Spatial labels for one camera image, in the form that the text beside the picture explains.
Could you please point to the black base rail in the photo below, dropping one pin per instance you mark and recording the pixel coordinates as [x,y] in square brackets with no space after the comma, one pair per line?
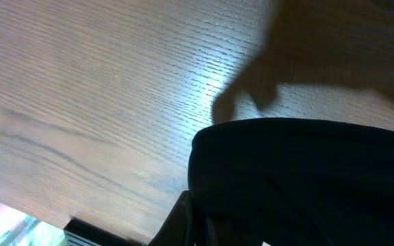
[80,233]

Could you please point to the black leggings with red waistband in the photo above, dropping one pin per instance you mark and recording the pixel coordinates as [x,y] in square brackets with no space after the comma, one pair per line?
[297,182]

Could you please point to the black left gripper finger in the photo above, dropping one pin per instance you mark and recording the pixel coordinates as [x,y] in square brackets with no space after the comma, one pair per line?
[177,229]

